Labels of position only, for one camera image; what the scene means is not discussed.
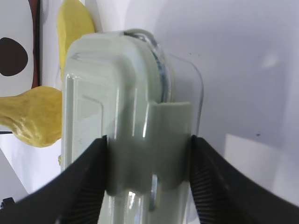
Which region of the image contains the yellow banana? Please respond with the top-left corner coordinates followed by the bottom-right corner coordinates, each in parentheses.
top-left (57, 0), bottom-right (95, 78)

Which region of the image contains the yellow pear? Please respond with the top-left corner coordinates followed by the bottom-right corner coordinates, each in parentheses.
top-left (0, 86), bottom-right (62, 147)

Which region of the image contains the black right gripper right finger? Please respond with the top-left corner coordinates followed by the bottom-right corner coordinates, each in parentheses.
top-left (190, 135), bottom-right (299, 224)

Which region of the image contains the green lid glass container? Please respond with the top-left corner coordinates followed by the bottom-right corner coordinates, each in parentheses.
top-left (61, 29), bottom-right (204, 224)

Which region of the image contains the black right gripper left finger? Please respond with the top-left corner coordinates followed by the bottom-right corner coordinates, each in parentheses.
top-left (0, 136), bottom-right (108, 224)

